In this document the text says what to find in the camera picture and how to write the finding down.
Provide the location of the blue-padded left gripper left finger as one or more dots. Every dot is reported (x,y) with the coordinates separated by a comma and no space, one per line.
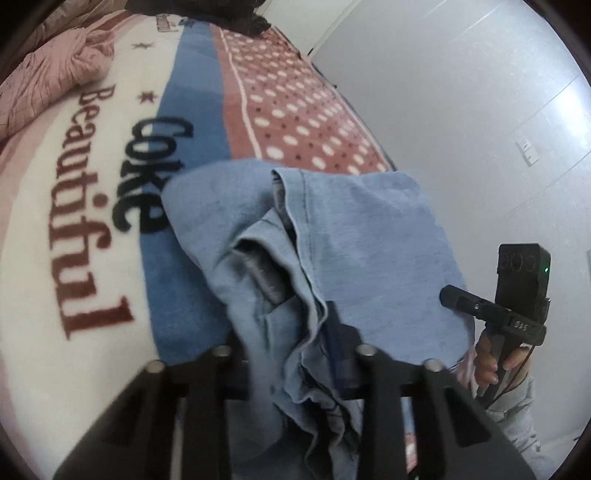
(133,437)

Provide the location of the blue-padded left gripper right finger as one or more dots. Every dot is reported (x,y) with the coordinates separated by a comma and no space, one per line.
(418,421)

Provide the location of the light blue denim pants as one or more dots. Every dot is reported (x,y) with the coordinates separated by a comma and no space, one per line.
(278,246)

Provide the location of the grey-sleeved right forearm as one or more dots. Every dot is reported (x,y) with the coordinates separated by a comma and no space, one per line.
(512,414)

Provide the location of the right hand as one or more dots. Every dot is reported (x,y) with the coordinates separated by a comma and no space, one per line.
(517,365)

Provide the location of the striped polka-dot bed blanket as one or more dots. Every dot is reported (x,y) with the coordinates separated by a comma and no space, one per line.
(93,281)

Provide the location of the pink checked garment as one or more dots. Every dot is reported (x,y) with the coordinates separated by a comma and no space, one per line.
(74,58)

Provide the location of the black garment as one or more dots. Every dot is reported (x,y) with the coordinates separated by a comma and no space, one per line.
(235,15)

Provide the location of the black tracker camera box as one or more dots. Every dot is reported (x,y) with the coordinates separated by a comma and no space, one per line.
(523,275)

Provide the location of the white wall switch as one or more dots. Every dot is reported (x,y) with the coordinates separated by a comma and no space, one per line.
(528,151)

